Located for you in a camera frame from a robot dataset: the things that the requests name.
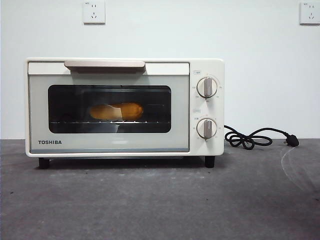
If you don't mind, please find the cream Toshiba toaster oven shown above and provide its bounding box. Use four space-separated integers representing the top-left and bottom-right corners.
25 57 225 169

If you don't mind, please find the cream oven timer knob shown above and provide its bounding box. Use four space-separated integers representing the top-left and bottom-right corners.
196 117 218 140

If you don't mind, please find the yellow corn cob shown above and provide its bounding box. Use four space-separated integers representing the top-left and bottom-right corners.
89 101 145 121

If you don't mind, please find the cream oven temperature knob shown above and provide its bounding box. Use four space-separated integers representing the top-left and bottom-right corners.
196 77 218 99

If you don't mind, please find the black oven power cable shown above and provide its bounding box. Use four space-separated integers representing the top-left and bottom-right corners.
223 124 300 150

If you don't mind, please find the white wall socket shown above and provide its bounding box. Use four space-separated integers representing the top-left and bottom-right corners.
83 1 106 25
299 1 320 25

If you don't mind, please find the metal wire oven rack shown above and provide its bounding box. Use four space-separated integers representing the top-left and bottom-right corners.
49 119 172 125

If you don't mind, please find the glass oven door with handle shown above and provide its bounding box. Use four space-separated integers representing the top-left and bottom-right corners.
27 59 190 153

